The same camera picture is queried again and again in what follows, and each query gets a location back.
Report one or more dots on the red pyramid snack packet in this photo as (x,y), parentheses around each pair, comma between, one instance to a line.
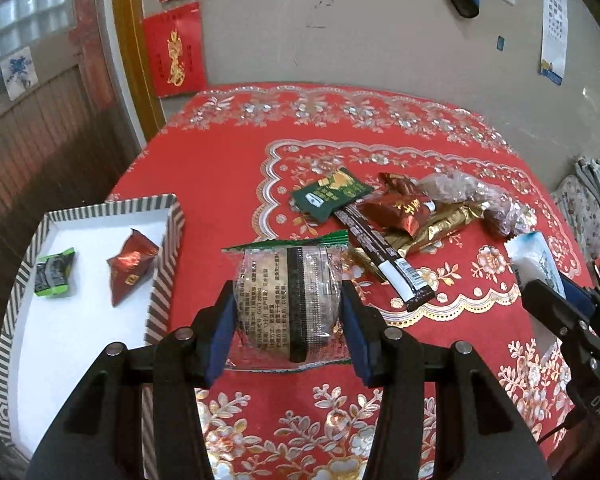
(130,265)

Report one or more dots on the red couplet poster lower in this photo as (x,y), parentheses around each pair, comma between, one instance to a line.
(174,48)

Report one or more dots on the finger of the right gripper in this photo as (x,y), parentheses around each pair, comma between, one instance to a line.
(554,314)
(592,302)

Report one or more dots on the black white long bar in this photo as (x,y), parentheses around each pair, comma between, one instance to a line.
(405,280)

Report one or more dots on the clear bag brown snacks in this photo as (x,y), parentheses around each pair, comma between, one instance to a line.
(504,214)

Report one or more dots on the red gold snack packet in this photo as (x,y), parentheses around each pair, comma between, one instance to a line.
(396,211)

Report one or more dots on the striped white tray box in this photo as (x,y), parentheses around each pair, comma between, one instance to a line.
(48,343)

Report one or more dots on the floral fabric pile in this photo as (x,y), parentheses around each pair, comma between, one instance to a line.
(577,197)

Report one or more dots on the wooden door frame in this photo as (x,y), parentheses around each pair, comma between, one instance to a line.
(145,106)

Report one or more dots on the dark red small packet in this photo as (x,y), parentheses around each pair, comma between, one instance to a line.
(399,183)

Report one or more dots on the small gold candy packet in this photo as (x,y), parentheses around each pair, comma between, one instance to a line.
(356,265)

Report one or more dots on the white blue snack packet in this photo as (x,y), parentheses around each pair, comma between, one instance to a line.
(531,259)

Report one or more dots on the green black snack packet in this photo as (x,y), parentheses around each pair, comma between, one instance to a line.
(52,273)

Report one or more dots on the long gold snack packet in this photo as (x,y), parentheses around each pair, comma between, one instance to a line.
(443,223)

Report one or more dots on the round cake clear wrapper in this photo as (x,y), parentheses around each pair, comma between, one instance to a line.
(287,295)

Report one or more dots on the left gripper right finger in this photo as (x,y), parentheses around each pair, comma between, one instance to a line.
(479,435)

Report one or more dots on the white wall notice paper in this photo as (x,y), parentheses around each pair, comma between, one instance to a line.
(554,42)

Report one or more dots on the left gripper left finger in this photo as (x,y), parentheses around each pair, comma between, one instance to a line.
(97,434)

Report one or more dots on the blue white paper picture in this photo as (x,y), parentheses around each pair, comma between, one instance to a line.
(19,74)

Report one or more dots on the dark green snack packet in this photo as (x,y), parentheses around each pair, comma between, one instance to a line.
(330,193)

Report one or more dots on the red floral tablecloth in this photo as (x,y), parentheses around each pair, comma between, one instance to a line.
(237,157)

